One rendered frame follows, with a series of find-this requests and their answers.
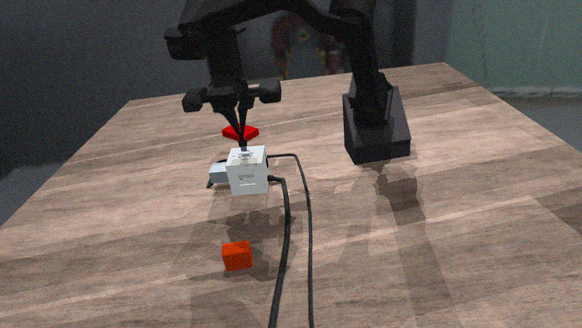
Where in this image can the orange cube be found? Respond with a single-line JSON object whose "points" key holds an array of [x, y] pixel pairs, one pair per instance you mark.
{"points": [[237, 255]]}

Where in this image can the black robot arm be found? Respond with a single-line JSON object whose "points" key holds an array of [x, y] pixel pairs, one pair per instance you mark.
{"points": [[210, 27]]}

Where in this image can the black cable with grey plug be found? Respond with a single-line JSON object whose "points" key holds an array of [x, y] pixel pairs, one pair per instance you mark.
{"points": [[218, 174]]}

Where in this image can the red flat rectangular block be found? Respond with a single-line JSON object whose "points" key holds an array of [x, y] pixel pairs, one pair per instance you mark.
{"points": [[249, 133]]}

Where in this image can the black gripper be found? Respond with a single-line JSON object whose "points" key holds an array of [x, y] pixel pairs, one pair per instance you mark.
{"points": [[268, 91]]}

